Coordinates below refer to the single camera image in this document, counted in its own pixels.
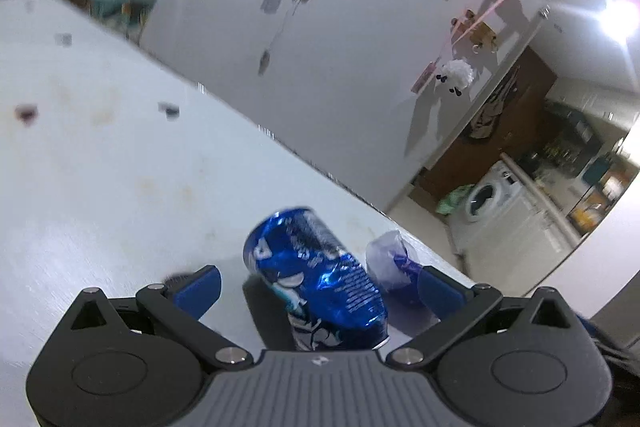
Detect crushed blue soda can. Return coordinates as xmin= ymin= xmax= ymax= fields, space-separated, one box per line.
xmin=243 ymin=207 xmax=388 ymax=351

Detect green plastic bag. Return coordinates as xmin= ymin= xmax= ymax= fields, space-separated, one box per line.
xmin=436 ymin=184 xmax=474 ymax=216

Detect white washing machine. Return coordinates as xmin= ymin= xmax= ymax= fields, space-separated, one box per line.
xmin=448 ymin=160 xmax=523 ymax=255

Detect white kitchen cabinets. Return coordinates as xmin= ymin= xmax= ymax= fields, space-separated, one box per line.
xmin=459 ymin=154 xmax=582 ymax=296

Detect brown wooden door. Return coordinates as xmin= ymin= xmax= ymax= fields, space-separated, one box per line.
xmin=409 ymin=48 xmax=556 ymax=211

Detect white sheep fridge magnet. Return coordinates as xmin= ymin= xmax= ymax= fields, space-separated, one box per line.
xmin=435 ymin=60 xmax=476 ymax=98

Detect white refrigerator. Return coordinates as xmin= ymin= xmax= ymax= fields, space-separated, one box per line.
xmin=140 ymin=0 xmax=549 ymax=209

